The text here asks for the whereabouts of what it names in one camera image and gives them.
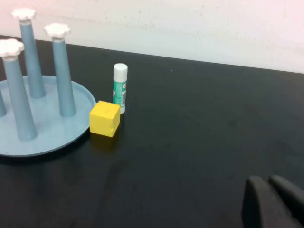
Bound green white glue stick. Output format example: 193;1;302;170
113;63;128;114

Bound blue cup stand white caps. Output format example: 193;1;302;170
0;8;97;158

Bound yellow foam cube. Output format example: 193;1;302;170
89;100;121;138

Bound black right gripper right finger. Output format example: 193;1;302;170
268;175;304;223

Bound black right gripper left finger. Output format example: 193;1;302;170
241;175;304;228

